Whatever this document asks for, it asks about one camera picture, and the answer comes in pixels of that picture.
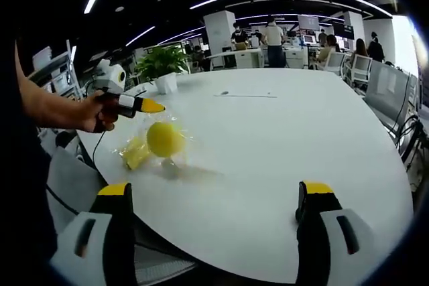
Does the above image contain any white plant pot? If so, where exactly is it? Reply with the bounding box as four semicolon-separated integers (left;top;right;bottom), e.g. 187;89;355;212
154;72;179;96

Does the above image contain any rectangular yellow silicone block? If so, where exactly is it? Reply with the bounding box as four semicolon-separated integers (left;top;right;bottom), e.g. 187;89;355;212
121;135;152;171

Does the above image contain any black cable bundle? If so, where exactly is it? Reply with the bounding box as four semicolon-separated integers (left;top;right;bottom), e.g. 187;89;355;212
395;113;424;170

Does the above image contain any round yellow silicone block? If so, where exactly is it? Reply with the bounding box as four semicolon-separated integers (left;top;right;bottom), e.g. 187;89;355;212
145;122;186;159

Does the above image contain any person's left hand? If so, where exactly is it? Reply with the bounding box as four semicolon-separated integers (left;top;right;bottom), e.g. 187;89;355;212
76;92;120;133

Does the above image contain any wall monitor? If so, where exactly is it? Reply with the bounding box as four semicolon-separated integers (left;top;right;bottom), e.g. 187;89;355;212
297;14;320;31
332;21;355;40

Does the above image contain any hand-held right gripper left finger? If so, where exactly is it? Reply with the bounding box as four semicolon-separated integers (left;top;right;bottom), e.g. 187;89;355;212
50;182;137;286

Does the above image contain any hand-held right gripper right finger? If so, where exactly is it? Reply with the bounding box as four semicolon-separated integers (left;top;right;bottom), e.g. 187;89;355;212
294;180;380;286

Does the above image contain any green potted plant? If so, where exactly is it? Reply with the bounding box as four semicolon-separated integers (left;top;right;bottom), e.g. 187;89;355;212
133;45;190;83

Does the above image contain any white counter desk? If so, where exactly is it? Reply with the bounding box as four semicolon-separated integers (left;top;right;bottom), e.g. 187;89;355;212
205;47;263;71

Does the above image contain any short ceiling light strip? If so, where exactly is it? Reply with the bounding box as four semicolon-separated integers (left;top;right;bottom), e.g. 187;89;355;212
125;25;156;48

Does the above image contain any grey mesh office chair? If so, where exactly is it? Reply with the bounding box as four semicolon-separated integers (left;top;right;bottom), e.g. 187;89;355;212
46;147;199;286

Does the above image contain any white pillar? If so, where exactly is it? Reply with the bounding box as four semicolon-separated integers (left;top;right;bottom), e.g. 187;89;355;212
203;10;237;72

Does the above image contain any white office chair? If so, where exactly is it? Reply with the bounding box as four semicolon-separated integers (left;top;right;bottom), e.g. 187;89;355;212
324;52;347;73
345;54;373;83

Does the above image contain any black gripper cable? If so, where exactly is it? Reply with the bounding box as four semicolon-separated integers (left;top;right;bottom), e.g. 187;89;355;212
91;129;109;173

